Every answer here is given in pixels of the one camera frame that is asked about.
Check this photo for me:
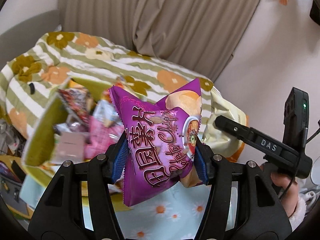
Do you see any orange cream snack bag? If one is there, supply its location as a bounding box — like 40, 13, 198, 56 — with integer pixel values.
202, 86, 250, 163

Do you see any pink striped snack bag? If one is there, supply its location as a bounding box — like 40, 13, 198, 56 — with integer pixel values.
85, 116, 124, 159

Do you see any purple potato chips bag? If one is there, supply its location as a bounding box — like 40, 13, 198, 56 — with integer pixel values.
109, 79, 202, 206

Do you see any person right hand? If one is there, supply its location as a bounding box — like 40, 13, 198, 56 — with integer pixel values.
270, 172, 299, 218

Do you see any green cardboard box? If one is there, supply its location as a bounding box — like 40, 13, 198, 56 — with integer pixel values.
22, 77, 111, 187

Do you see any blue daisy tablecloth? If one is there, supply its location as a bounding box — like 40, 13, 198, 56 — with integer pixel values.
19, 174, 238, 240

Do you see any beige curtain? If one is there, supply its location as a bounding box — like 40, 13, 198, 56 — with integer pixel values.
58, 0, 260, 80

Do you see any floral striped bed blanket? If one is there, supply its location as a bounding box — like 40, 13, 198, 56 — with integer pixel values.
1, 31, 213, 138

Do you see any grey padded headboard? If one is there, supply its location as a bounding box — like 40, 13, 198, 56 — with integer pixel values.
1, 10, 60, 69

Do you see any black cable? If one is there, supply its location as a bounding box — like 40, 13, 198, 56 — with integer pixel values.
278, 119, 320, 201

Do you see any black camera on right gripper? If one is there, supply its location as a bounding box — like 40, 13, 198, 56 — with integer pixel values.
283, 87, 309, 153

